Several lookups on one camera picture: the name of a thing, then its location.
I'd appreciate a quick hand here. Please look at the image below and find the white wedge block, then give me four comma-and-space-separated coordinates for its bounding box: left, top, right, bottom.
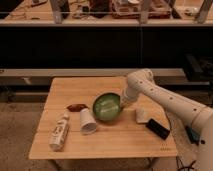
136, 108, 148, 124

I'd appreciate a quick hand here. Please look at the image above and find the white paper cup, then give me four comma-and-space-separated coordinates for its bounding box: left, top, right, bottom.
80, 108, 97, 135

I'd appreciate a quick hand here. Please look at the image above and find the black rectangular box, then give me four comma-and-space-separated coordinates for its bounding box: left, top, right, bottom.
146, 119, 170, 140

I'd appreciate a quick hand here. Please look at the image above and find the white bottle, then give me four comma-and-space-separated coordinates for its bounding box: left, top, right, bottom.
49, 112, 70, 151

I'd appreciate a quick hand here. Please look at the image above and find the wooden table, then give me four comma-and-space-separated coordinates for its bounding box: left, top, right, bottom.
29, 77, 177, 160

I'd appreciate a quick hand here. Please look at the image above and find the long wooden shelf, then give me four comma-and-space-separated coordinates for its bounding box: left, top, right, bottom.
0, 0, 213, 27

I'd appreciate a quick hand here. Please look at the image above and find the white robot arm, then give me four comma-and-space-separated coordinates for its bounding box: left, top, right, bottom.
120, 69, 213, 171

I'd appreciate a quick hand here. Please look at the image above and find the green ceramic bowl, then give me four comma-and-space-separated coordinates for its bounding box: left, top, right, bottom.
92, 93, 121, 122

